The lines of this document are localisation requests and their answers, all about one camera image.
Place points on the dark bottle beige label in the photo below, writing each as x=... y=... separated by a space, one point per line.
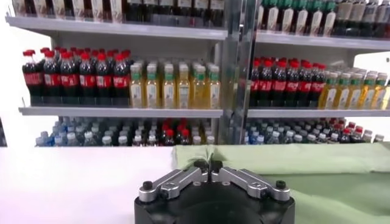
x=355 y=16
x=342 y=16

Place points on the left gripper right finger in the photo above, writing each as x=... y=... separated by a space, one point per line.
x=250 y=184

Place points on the cola bottle red cap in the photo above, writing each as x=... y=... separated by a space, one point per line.
x=33 y=80
x=104 y=82
x=255 y=86
x=345 y=135
x=357 y=134
x=317 y=88
x=169 y=137
x=87 y=81
x=51 y=80
x=185 y=136
x=69 y=81
x=122 y=82
x=278 y=86
x=266 y=86
x=305 y=87
x=292 y=87

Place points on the green polo shirt red print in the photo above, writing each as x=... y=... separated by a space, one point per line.
x=304 y=161

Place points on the dark bottle white square label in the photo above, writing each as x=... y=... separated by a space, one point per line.
x=368 y=16
x=167 y=9
x=134 y=9
x=382 y=16
x=200 y=10
x=150 y=9
x=183 y=9
x=217 y=10

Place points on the black slanted pole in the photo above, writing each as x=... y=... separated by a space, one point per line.
x=2 y=134

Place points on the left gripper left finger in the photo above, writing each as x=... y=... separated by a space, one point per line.
x=176 y=182

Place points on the small dark bottle white cap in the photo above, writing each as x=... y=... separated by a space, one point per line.
x=334 y=137
x=122 y=140
x=107 y=140
x=311 y=138
x=298 y=138
x=322 y=137
x=151 y=140
x=137 y=140

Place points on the clear water bottle white cap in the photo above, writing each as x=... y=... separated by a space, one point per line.
x=72 y=139
x=275 y=137
x=289 y=136
x=89 y=138

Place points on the grey metal shelf rack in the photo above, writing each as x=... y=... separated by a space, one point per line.
x=304 y=113
x=122 y=112

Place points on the blue water bottle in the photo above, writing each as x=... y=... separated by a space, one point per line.
x=260 y=140
x=246 y=140
x=58 y=140
x=40 y=140

